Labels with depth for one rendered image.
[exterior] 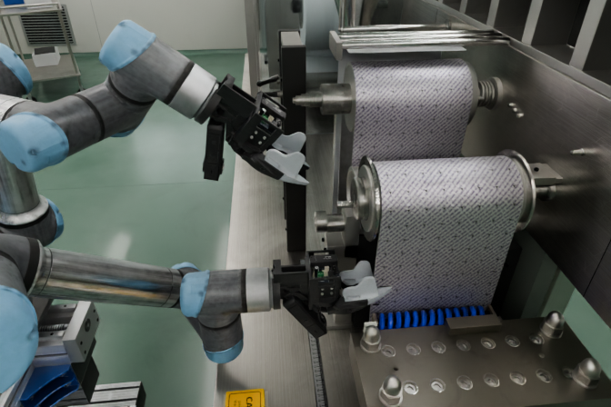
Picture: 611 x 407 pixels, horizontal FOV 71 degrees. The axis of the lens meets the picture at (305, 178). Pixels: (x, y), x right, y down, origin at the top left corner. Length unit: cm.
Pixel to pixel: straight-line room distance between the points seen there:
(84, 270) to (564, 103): 83
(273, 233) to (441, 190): 62
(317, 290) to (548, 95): 53
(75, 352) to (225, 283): 64
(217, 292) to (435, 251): 38
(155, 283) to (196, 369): 126
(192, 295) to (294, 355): 29
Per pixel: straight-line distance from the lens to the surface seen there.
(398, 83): 88
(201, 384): 202
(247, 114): 66
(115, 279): 80
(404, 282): 81
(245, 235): 122
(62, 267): 76
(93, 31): 664
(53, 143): 64
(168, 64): 64
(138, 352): 220
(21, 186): 117
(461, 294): 88
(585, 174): 81
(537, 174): 83
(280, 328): 99
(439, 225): 74
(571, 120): 83
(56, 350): 131
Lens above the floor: 167
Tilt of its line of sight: 32 degrees down
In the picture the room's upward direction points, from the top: straight up
